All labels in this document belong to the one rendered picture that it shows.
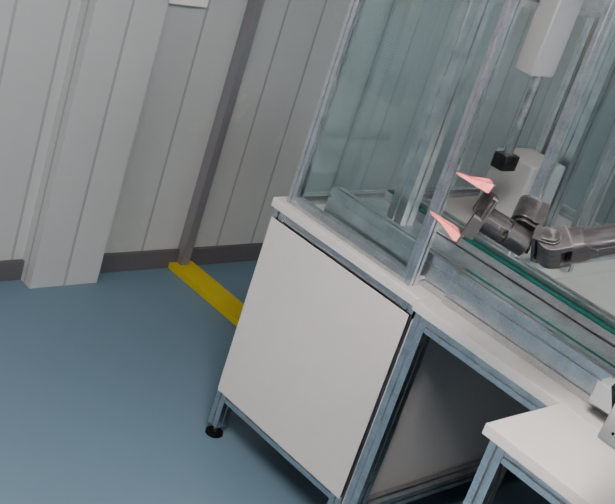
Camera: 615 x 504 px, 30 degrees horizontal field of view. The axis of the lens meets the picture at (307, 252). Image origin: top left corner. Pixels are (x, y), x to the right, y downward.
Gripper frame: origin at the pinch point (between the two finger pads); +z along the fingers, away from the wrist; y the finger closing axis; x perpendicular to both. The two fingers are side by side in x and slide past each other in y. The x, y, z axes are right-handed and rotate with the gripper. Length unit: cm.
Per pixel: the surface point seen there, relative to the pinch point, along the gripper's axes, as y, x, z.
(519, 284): -22, -86, -45
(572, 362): -24, -41, -56
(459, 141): 5, -68, -5
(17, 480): -144, -65, 47
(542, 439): -37, -12, -51
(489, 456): -47, -11, -43
